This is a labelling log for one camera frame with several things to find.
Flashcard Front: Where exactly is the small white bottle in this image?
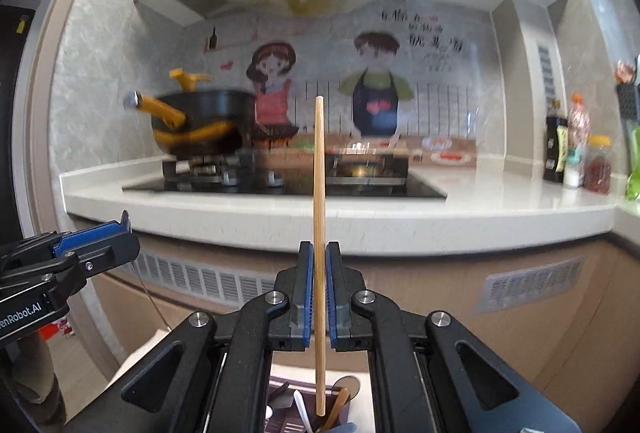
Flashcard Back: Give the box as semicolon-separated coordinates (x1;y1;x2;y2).
563;147;582;190

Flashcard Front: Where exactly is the green packaging bag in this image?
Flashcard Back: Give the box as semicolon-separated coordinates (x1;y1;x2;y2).
625;121;640;201

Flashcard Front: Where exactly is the brown wooden spoon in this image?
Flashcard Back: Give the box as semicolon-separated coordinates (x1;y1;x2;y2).
319;387;350;432

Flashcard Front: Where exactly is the right grey vent grille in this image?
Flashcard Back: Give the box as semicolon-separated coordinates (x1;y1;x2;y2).
477;257;585;313

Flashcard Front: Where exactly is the left grey vent grille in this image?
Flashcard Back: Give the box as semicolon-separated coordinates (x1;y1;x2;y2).
122;250;276;309

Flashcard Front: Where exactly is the white plastic spoon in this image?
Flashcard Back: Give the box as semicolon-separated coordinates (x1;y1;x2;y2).
293;390;314;433

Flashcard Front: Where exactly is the dark metal spoon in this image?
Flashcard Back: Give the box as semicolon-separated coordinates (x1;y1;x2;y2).
268;381;293;411

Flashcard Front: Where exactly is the black wok yellow handle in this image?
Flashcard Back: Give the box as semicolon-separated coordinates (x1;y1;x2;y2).
124;68;256;160

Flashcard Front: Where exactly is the grey vent grille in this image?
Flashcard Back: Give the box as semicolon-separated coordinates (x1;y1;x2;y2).
122;250;276;309
477;257;585;313

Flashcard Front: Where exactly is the gloved left hand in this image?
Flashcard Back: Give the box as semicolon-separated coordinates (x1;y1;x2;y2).
1;332;67;432

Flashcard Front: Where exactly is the grey-blue plastic spoon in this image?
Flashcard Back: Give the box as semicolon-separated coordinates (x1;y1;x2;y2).
326;422;357;433

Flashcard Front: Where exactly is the cartoon couple wall sticker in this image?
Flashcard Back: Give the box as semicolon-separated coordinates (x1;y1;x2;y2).
206;1;500;147

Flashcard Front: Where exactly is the smoky translucent black-handled spoon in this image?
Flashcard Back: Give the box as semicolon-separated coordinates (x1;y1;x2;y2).
331;375;361;401

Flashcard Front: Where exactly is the black gas stove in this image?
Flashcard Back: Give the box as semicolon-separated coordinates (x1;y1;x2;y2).
122;150;447;200

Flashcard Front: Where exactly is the dark wall utensil holder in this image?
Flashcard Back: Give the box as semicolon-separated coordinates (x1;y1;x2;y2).
615;56;640;122

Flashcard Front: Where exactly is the maroon plastic utensil box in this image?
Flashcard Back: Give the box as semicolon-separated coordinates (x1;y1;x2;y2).
262;369;376;432

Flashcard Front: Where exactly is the dark soy sauce bottle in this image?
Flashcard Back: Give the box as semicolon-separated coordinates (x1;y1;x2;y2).
544;100;568;184

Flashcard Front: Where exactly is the yellow lid red jar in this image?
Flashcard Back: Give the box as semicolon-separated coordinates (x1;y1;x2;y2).
584;134;612;195

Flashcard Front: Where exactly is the orange cap clear bottle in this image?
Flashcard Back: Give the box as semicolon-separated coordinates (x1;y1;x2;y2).
568;93;590;164

